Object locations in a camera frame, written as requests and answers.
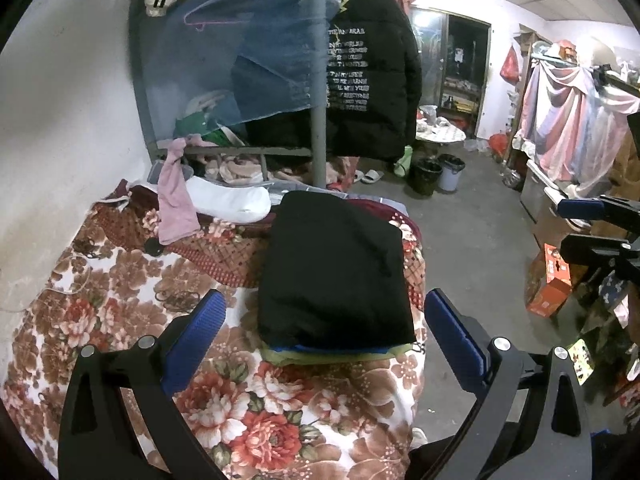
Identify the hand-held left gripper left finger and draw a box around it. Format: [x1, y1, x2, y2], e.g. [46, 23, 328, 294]
[57, 289, 228, 480]

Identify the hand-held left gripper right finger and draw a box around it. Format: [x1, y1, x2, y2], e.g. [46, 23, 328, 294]
[424, 287, 593, 480]

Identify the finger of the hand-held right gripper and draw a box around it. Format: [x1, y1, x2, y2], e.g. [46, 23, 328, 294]
[559, 232, 640, 275]
[556, 195, 640, 221]

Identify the black hoodie with orange print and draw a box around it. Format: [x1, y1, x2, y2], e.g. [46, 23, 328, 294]
[257, 190, 417, 351]

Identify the person's right forearm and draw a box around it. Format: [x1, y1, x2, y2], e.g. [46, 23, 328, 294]
[607, 145, 640, 201]

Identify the orange cardboard box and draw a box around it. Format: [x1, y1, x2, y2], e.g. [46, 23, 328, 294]
[525, 242, 572, 318]

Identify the pink curtain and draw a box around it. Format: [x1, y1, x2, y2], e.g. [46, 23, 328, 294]
[515, 52, 640, 198]

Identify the floral blanket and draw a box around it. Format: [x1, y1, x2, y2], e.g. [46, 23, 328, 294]
[0, 180, 431, 480]

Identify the blue folded shirt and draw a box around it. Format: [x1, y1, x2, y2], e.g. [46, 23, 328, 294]
[267, 342, 396, 356]

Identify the olive green folded cloth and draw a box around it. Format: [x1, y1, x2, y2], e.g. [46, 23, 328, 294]
[261, 342, 418, 367]

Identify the grey waste bin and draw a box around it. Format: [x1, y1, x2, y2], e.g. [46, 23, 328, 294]
[437, 154, 467, 192]

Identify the pink cloth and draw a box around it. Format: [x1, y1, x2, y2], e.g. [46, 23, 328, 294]
[157, 135, 203, 246]

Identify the white cloth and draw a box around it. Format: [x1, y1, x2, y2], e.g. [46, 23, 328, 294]
[185, 176, 273, 225]

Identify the round white table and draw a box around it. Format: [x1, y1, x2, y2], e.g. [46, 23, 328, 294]
[416, 122, 466, 146]

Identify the black waste bin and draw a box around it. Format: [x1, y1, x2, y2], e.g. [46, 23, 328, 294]
[409, 158, 443, 197]

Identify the pink fleece blanket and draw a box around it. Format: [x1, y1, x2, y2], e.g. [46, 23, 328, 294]
[200, 152, 361, 186]

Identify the dark glass door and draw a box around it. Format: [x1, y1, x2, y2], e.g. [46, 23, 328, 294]
[410, 5, 493, 141]

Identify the black puffer jacket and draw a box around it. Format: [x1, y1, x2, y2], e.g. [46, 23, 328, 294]
[320, 0, 423, 163]

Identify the blue mosquito net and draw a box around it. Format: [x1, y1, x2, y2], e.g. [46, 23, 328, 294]
[132, 0, 331, 126]

